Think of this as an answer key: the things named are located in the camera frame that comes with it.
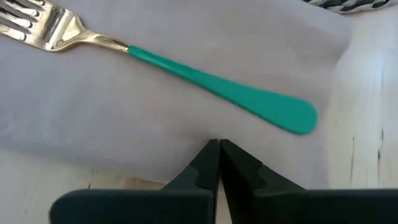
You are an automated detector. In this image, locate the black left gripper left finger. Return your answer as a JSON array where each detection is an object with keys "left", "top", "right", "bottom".
[{"left": 49, "top": 139, "right": 221, "bottom": 224}]

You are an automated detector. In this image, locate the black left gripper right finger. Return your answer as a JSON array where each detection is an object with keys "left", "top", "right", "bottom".
[{"left": 220, "top": 139, "right": 398, "bottom": 224}]

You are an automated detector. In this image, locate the round woven straw placemat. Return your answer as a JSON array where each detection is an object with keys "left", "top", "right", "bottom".
[{"left": 303, "top": 0, "right": 391, "bottom": 15}]

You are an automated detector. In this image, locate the beige cloth napkin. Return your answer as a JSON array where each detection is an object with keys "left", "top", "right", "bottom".
[{"left": 0, "top": 0, "right": 354, "bottom": 191}]

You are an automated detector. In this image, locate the gold fork green handle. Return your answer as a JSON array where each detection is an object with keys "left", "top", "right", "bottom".
[{"left": 0, "top": 0, "right": 319, "bottom": 136}]

